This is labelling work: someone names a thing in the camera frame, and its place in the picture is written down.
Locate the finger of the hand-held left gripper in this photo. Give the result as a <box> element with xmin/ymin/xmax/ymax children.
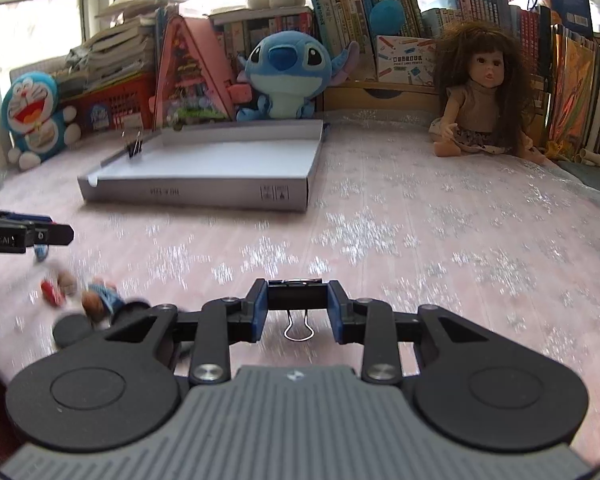
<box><xmin>24</xmin><ymin>223</ymin><xmax>75</xmax><ymax>250</ymax></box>
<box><xmin>0</xmin><ymin>206</ymin><xmax>55</xmax><ymax>225</ymax></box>

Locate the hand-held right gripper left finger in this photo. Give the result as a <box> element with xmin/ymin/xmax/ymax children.
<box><xmin>102</xmin><ymin>279</ymin><xmax>270</xmax><ymax>386</ymax></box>

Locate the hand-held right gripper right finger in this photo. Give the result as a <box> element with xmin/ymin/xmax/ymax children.
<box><xmin>329</xmin><ymin>280</ymin><xmax>491</xmax><ymax>386</ymax></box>

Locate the black binder clip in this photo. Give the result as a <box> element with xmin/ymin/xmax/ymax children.
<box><xmin>267</xmin><ymin>279</ymin><xmax>331</xmax><ymax>342</ymax></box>
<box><xmin>121</xmin><ymin>130</ymin><xmax>146</xmax><ymax>160</ymax></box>

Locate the small figurine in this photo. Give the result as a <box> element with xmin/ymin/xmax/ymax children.
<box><xmin>81</xmin><ymin>282</ymin><xmax>127</xmax><ymax>323</ymax></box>

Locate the black round cap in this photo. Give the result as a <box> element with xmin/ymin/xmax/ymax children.
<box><xmin>114</xmin><ymin>299</ymin><xmax>152</xmax><ymax>322</ymax></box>
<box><xmin>51</xmin><ymin>312</ymin><xmax>97</xmax><ymax>350</ymax></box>

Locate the shallow grey cardboard box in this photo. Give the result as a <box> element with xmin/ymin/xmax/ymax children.
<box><xmin>77</xmin><ymin>120</ymin><xmax>327</xmax><ymax>212</ymax></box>

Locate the blue robot cat plush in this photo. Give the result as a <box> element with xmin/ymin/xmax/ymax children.
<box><xmin>2</xmin><ymin>71</ymin><xmax>82</xmax><ymax>171</ymax></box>

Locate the pink snowflake tablecloth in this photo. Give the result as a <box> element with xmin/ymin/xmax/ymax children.
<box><xmin>0</xmin><ymin>110</ymin><xmax>600</xmax><ymax>466</ymax></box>

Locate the red basket with sticker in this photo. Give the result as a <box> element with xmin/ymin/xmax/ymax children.
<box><xmin>57</xmin><ymin>72</ymin><xmax>157</xmax><ymax>135</ymax></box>

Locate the stack of papers and books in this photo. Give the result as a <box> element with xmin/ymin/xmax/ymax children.
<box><xmin>67</xmin><ymin>0</ymin><xmax>163</xmax><ymax>98</ymax></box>

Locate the pink triangular toy house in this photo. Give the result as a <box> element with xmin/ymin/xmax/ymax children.
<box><xmin>149</xmin><ymin>14</ymin><xmax>252</xmax><ymax>131</ymax></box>

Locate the wooden drawer unit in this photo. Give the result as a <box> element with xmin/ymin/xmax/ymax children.
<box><xmin>324</xmin><ymin>79</ymin><xmax>443</xmax><ymax>112</ymax></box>

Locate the blue alien plush toy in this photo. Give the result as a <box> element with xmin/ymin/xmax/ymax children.
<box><xmin>236</xmin><ymin>30</ymin><xmax>361</xmax><ymax>122</ymax></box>

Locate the white box with pencil print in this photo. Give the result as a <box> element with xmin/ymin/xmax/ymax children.
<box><xmin>374</xmin><ymin>34</ymin><xmax>438</xmax><ymax>87</ymax></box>

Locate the brown-haired doll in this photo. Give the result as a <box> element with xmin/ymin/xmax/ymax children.
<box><xmin>427</xmin><ymin>21</ymin><xmax>551</xmax><ymax>167</ymax></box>

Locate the row of dark-spined books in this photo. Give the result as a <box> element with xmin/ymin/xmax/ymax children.
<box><xmin>210</xmin><ymin>6</ymin><xmax>316</xmax><ymax>71</ymax></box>

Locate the stack of colourful picture books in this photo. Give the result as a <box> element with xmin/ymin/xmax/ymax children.
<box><xmin>549</xmin><ymin>24</ymin><xmax>600</xmax><ymax>148</ymax></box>

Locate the row of red-spined books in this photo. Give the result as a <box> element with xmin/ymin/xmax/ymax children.
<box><xmin>421</xmin><ymin>0</ymin><xmax>553</xmax><ymax>92</ymax></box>

